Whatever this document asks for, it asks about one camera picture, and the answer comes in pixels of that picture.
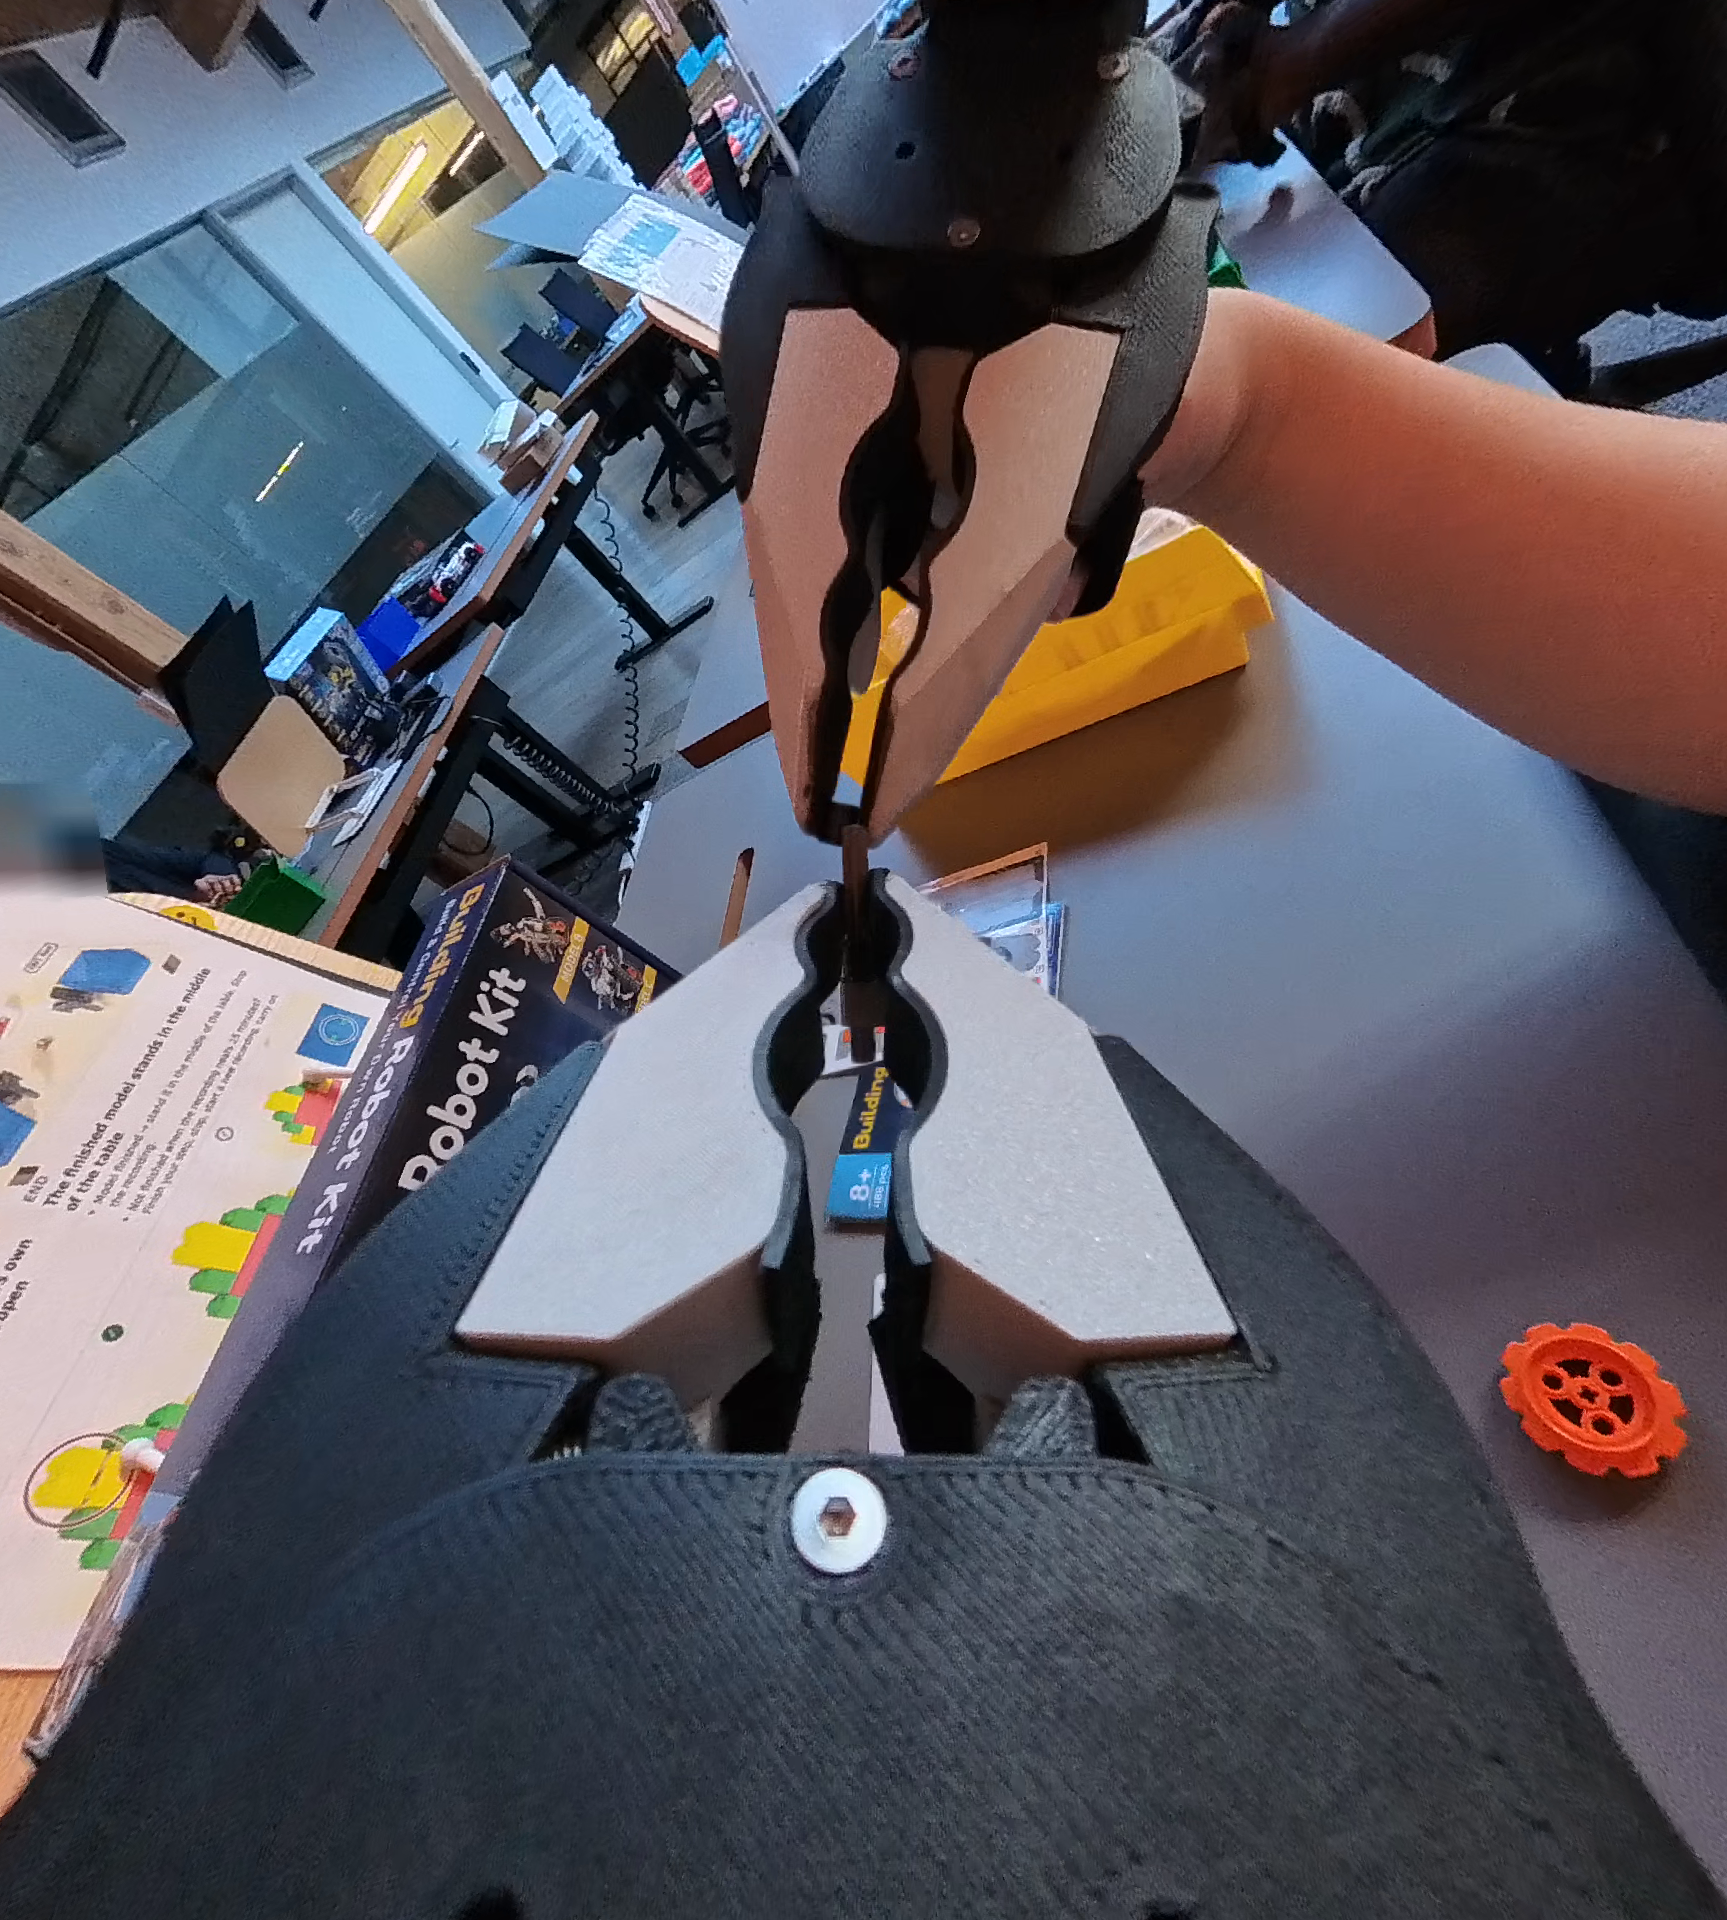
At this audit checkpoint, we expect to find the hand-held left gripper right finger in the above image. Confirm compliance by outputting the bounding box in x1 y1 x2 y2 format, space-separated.
870 876 1244 1454

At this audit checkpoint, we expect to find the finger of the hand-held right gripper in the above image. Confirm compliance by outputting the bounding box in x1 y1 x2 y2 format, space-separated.
738 303 928 833
846 318 1126 841

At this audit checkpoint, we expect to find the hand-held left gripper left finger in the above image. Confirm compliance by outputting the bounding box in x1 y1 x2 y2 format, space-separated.
452 881 828 1454

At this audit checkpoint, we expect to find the black axle rod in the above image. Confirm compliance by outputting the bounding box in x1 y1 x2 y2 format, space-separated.
836 815 888 1067

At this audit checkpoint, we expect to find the person's right forearm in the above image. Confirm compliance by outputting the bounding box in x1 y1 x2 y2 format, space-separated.
1140 283 1727 832

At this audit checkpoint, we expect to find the long wooden-top desk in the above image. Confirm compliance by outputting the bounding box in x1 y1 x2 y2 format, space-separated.
308 404 724 961

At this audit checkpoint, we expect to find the grey desk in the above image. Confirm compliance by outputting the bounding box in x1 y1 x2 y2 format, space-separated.
620 343 1727 1920

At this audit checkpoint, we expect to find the white printed task sheet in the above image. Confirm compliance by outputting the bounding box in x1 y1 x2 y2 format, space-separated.
0 896 394 1674

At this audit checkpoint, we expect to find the yellow plastic bin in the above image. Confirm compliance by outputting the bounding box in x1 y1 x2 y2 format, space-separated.
878 509 1274 789

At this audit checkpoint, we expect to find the blue kit manual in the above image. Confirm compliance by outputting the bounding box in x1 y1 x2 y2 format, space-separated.
826 899 1070 1231

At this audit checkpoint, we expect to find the blue robot kit box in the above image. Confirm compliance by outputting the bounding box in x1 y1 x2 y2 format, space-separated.
30 853 686 1757

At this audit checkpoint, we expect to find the tilted wooden board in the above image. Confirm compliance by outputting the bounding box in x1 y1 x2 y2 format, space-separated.
480 167 748 325

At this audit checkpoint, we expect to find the grey orange sticker sheet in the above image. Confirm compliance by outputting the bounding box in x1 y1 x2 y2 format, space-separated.
930 844 1054 942

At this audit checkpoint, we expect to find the green storage bin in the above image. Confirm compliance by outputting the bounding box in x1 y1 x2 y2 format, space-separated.
222 857 334 934

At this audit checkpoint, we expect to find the dark printed box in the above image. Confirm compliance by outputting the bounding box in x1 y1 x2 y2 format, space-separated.
264 606 402 738

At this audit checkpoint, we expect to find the orange gear wheel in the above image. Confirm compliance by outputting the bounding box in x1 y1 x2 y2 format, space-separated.
1497 1320 1689 1482

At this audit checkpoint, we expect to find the wooden pillar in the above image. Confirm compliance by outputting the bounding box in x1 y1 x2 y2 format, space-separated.
0 450 194 725

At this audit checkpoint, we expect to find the black coiled cable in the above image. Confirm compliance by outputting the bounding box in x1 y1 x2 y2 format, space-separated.
606 493 660 785

